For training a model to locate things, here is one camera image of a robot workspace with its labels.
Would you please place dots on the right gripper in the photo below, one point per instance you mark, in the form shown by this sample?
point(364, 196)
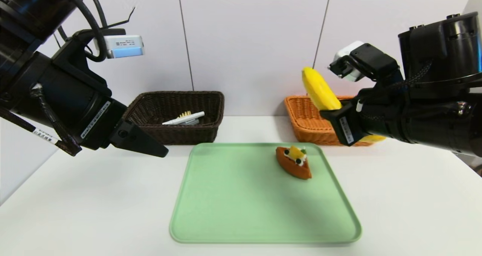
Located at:
point(343, 127)

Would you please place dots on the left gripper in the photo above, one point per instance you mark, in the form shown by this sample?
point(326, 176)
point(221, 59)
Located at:
point(101, 125)

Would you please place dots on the yellow banana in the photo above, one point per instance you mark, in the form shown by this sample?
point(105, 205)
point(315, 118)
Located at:
point(320, 90)

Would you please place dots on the white marker pen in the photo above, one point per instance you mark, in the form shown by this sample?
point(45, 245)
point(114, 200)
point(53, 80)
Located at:
point(184, 118)

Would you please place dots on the grey plastic case with barcode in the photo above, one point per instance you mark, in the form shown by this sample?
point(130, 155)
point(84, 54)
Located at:
point(192, 122)

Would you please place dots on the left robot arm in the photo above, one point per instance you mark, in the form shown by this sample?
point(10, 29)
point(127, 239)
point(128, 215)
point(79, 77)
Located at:
point(26, 79)

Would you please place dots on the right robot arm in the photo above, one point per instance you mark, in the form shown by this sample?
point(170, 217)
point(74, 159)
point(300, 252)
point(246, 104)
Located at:
point(433, 109)

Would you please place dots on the dark brown wicker basket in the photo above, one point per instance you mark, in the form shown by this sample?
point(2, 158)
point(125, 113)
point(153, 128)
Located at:
point(150, 105)

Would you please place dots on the orange wicker basket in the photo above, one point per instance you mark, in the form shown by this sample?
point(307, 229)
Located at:
point(305, 124)

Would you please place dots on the orange fruit tart slice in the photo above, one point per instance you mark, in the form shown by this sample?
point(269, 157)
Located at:
point(292, 167)

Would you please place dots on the light green plastic tray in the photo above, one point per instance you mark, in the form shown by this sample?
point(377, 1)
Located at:
point(244, 203)

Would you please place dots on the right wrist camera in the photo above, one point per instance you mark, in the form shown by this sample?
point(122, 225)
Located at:
point(348, 62)

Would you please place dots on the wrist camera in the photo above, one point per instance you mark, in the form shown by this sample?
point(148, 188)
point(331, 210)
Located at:
point(348, 62)
point(124, 47)

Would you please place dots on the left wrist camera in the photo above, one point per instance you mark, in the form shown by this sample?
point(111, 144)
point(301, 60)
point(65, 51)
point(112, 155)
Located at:
point(124, 47)

